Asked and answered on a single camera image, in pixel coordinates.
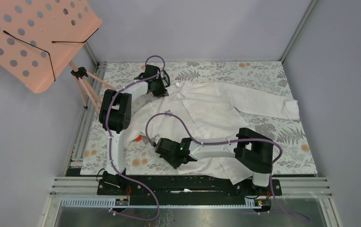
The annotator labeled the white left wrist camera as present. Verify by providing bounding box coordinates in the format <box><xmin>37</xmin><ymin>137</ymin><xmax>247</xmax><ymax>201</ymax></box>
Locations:
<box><xmin>143</xmin><ymin>64</ymin><xmax>160</xmax><ymax>78</ymax></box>

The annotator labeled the pink music stand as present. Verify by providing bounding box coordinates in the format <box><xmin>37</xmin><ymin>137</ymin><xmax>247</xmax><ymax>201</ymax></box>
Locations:
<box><xmin>0</xmin><ymin>0</ymin><xmax>103</xmax><ymax>112</ymax></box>

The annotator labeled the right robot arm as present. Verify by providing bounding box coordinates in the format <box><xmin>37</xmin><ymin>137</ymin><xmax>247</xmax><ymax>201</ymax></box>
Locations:
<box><xmin>155</xmin><ymin>128</ymin><xmax>276</xmax><ymax>195</ymax></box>

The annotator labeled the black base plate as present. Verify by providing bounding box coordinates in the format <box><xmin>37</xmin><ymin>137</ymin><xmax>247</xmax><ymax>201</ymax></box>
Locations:
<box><xmin>95</xmin><ymin>172</ymin><xmax>283</xmax><ymax>206</ymax></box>

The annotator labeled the black brooch box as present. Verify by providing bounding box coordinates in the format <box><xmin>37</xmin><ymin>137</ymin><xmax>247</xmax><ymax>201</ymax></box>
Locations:
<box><xmin>162</xmin><ymin>70</ymin><xmax>171</xmax><ymax>87</ymax></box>

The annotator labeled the white shirt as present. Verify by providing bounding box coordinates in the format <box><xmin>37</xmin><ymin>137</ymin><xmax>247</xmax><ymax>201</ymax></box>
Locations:
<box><xmin>122</xmin><ymin>80</ymin><xmax>300</xmax><ymax>185</ymax></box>

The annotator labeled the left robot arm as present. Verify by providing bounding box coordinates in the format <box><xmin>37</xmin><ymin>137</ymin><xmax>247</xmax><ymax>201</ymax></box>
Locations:
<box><xmin>99</xmin><ymin>64</ymin><xmax>171</xmax><ymax>194</ymax></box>

